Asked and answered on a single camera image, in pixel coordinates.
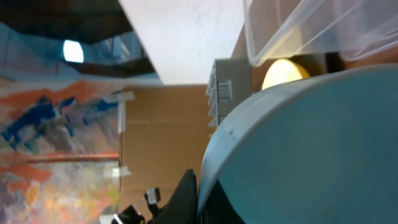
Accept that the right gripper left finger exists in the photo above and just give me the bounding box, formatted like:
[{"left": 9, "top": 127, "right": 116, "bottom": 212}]
[{"left": 147, "top": 169, "right": 197, "bottom": 224}]

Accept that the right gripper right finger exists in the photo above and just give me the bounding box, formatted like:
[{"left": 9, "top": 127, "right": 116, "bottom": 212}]
[{"left": 201, "top": 180, "right": 245, "bottom": 224}]

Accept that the light blue bowl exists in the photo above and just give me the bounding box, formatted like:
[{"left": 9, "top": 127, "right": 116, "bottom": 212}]
[{"left": 197, "top": 63, "right": 397, "bottom": 223}]

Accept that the yellow plate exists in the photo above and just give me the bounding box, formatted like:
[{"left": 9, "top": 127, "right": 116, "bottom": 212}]
[{"left": 262, "top": 59, "right": 310, "bottom": 90}]

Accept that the grey dishwasher rack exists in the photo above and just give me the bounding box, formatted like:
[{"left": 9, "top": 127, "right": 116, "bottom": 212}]
[{"left": 206, "top": 59, "right": 253, "bottom": 128}]

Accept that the cardboard box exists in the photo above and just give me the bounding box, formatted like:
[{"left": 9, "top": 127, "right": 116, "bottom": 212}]
[{"left": 112, "top": 85, "right": 212, "bottom": 223}]

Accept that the colourful painted panel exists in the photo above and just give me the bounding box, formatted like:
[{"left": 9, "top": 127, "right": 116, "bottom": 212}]
[{"left": 1, "top": 81, "right": 135, "bottom": 223}]

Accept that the clear plastic bin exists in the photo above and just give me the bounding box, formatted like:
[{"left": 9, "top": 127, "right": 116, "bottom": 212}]
[{"left": 243, "top": 0, "right": 397, "bottom": 67}]

